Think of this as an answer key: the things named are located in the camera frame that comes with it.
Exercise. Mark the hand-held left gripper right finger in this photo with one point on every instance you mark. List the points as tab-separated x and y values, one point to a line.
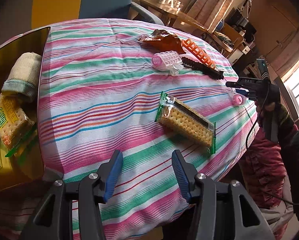
180	172

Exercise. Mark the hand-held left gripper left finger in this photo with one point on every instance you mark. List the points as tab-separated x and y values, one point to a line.
113	175

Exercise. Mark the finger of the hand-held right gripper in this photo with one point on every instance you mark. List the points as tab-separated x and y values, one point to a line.
242	91
242	83

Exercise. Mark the pink hair roller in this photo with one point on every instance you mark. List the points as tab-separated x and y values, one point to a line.
164	60
238	100

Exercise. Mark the dark brown building block bar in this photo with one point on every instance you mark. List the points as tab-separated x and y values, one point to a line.
204	68

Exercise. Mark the green edged cracker packet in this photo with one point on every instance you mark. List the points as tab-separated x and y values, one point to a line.
187	122

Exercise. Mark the orange plastic ladder frame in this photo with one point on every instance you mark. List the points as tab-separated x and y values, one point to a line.
188	42

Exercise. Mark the orange snack packet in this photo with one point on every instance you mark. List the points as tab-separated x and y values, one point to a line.
164	42

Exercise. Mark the yellow label cracker packet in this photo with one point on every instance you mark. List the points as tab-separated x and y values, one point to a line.
12	120

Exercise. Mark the white ribbed sock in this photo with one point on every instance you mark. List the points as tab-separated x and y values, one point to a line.
24	72

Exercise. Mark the gold metal tin container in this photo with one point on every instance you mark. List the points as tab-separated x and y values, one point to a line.
14	42

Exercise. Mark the person's right forearm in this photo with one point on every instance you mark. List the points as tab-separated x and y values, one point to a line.
289	122

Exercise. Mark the person's right hand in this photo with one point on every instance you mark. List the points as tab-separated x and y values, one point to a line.
274	100

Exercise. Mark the barred glass window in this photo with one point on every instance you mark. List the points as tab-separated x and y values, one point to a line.
298	92

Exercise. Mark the green patterned cloth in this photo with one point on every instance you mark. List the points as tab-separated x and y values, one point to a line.
224	38

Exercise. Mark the metal pot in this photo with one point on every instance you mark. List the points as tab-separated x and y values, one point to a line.
244	21

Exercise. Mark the blue plastic basin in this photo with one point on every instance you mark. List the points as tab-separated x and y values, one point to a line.
220	26

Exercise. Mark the person's red patterned clothing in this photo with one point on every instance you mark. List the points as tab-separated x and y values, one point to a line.
264	170

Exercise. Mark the beige curtain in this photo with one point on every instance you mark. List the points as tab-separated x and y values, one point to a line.
214	2

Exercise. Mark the pink green striped cloth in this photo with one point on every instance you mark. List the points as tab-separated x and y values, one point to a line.
102	92

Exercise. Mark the wooden side table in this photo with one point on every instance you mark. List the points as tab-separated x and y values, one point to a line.
184	18

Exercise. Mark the group of glass cups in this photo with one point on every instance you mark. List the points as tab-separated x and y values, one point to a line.
169	1

